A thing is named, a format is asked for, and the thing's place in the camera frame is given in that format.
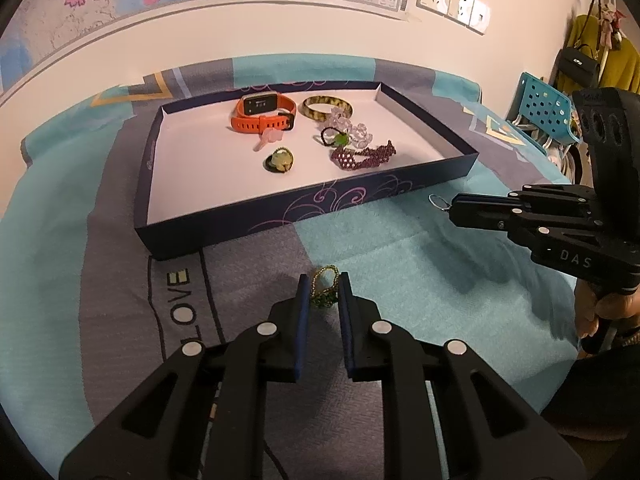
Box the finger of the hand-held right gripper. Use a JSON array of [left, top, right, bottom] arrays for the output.
[[450, 208, 606, 257], [450, 184, 605, 222]]

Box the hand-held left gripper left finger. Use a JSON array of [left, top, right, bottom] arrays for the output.
[[59, 274, 309, 480]]

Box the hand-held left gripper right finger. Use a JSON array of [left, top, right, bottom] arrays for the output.
[[338, 271, 587, 480]]

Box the gold green bead bracelet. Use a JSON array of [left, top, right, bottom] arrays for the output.
[[311, 266, 342, 309]]

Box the purple bead bracelet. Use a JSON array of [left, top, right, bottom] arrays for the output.
[[330, 141, 398, 171]]

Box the clear crystal bead bracelet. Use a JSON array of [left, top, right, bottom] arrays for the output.
[[325, 107, 376, 150]]

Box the black hair tie green bead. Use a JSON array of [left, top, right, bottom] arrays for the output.
[[314, 127, 351, 148]]

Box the dark blue tray box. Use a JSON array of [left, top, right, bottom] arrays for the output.
[[134, 80, 480, 261]]

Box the person's right hand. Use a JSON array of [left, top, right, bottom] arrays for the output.
[[575, 280, 640, 341]]

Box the blue perforated plastic chair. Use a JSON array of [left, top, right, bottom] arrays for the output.
[[510, 72, 583, 147]]

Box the yellow hanging garment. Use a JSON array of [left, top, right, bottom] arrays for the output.
[[552, 15, 640, 93]]

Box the black handbag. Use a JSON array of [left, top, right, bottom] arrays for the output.
[[556, 46, 601, 86]]

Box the white red hanging ornament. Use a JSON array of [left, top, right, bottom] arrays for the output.
[[597, 5, 626, 51]]

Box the tortoiseshell bangle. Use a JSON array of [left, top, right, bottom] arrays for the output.
[[301, 94, 355, 122]]

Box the orange smart watch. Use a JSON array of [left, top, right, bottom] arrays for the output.
[[230, 92, 297, 132]]

